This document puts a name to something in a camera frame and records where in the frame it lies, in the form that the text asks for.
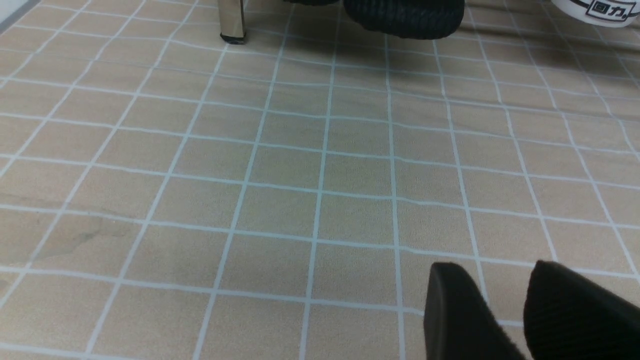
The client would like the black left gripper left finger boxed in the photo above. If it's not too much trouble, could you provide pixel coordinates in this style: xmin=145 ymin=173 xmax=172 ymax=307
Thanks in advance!
xmin=423 ymin=262 xmax=526 ymax=360

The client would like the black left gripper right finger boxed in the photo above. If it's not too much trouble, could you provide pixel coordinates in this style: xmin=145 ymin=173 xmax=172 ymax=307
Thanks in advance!
xmin=523 ymin=260 xmax=640 ymax=360

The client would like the stainless steel shoe rack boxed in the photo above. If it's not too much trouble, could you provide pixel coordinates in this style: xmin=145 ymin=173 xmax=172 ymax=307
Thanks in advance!
xmin=217 ymin=0 xmax=246 ymax=45

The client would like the black canvas sneaker left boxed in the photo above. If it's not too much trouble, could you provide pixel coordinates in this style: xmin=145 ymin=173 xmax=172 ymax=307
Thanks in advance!
xmin=551 ymin=0 xmax=640 ymax=28

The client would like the black knit sneaker right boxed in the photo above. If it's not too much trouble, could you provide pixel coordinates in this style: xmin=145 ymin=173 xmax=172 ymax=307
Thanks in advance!
xmin=342 ymin=0 xmax=466 ymax=40

